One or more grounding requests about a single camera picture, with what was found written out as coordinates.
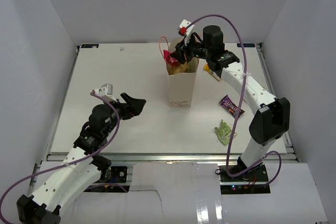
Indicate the red snack packet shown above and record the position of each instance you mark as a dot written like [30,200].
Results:
[172,62]

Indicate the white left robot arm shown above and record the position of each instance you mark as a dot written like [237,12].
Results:
[83,165]

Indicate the yellow snack bar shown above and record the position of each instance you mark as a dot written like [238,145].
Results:
[212,73]

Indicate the purple chocolate candy bar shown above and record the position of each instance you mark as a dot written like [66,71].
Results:
[229,105]

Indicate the brown kraft chips bag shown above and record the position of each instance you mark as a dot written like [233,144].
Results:
[181,68]

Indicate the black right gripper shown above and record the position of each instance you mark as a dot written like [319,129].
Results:
[180,47]

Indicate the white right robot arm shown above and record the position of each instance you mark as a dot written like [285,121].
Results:
[271,114]

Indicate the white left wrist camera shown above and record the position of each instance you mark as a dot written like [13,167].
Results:
[104,93]

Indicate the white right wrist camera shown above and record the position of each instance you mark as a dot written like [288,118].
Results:
[185,30]

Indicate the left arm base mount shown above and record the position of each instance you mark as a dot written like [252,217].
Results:
[113,182]

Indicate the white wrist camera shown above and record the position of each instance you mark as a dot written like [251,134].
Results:
[104,93]
[185,30]

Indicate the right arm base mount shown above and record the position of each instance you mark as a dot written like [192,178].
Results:
[250,183]

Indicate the green snack packet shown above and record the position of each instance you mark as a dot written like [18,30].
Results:
[223,132]

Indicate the beige paper gift bag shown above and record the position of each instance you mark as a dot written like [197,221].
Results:
[180,86]

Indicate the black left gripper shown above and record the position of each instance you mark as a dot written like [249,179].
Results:
[133,107]

